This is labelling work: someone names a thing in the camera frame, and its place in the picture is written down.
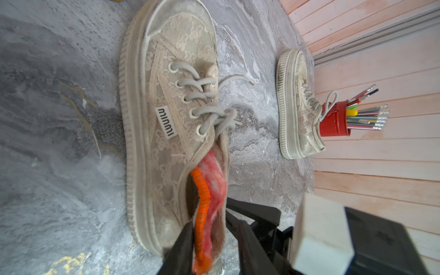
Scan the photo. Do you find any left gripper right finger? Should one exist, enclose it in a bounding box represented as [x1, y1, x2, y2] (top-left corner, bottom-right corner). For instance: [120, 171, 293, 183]
[237, 220, 278, 275]

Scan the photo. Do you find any beige sneaker one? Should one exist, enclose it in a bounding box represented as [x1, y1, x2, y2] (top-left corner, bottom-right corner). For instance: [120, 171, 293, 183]
[276, 49, 338, 159]
[119, 1, 244, 258]

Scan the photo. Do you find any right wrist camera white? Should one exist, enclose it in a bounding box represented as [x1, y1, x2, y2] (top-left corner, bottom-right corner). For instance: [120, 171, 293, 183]
[289, 193, 355, 275]

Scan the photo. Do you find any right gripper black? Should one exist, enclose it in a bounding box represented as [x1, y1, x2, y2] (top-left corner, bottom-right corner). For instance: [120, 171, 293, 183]
[273, 207, 428, 275]

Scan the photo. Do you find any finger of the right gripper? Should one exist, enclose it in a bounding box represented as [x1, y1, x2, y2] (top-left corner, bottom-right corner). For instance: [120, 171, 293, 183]
[226, 198, 281, 237]

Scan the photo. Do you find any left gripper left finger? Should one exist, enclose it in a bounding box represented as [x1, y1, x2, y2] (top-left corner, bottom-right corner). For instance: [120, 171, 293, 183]
[157, 221, 194, 275]

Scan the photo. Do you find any red pencil cup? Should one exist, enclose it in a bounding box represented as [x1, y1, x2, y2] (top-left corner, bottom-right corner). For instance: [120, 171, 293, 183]
[320, 100, 351, 137]

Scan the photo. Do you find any coloured pencils bunch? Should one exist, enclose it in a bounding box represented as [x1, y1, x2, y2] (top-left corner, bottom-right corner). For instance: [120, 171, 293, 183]
[346, 84, 390, 131]

